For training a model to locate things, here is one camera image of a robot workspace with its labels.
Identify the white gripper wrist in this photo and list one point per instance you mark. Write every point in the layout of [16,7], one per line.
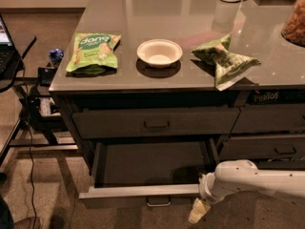
[206,186]

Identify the drawer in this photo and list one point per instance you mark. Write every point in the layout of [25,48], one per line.
[155,122]
[263,147]
[270,118]
[282,165]
[143,191]

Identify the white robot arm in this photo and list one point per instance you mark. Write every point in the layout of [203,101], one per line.
[231,177]

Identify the peatos snack bag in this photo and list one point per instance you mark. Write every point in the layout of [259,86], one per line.
[276,97]

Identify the dark cabinet counter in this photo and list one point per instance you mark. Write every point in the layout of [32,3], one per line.
[155,90]

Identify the crumpled green snack bag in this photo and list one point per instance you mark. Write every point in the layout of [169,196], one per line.
[228,65]

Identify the white paper bowl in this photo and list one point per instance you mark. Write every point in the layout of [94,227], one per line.
[159,53]

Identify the green dang chips bag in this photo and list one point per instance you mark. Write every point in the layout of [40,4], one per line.
[93,53]

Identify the jar of brown snacks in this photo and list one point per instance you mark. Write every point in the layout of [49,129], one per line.
[294,27]

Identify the smartphone on stand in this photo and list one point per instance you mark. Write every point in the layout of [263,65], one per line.
[45,76]

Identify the blue bottle cap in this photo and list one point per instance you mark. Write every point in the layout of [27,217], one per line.
[56,56]

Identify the black laptop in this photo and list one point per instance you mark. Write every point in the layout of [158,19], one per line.
[7,49]

